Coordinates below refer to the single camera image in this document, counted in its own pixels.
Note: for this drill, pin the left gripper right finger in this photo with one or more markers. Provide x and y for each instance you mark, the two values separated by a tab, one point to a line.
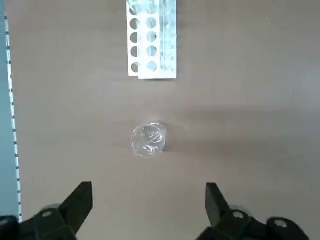
240	225

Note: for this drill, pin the white test tube rack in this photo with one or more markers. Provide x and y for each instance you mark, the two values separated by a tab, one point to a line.
152	50

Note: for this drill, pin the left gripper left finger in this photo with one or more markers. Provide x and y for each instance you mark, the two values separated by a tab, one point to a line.
50	222

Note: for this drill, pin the large glass beaker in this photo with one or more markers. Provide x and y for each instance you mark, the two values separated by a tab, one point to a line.
148	140

